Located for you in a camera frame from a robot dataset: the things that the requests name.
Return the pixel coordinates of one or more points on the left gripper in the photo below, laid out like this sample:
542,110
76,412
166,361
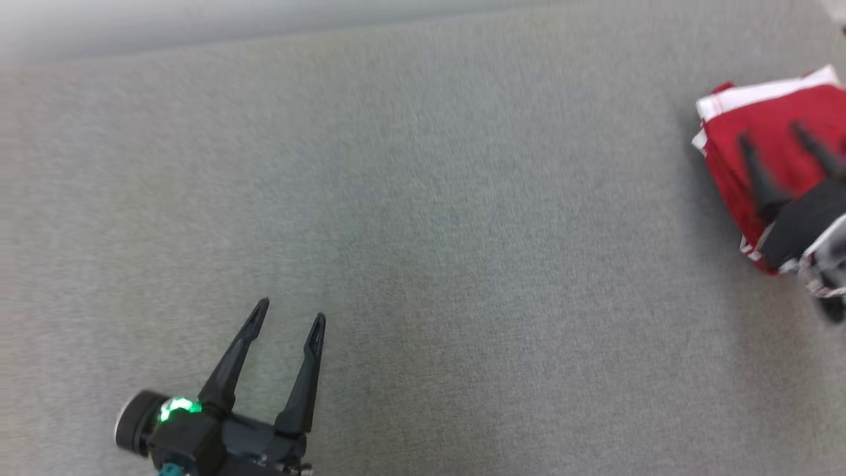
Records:
198,443

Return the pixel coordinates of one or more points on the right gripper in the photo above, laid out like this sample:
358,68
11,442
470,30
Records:
809,225

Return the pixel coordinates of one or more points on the red shorts with white trim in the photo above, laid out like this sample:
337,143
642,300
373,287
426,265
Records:
767,122

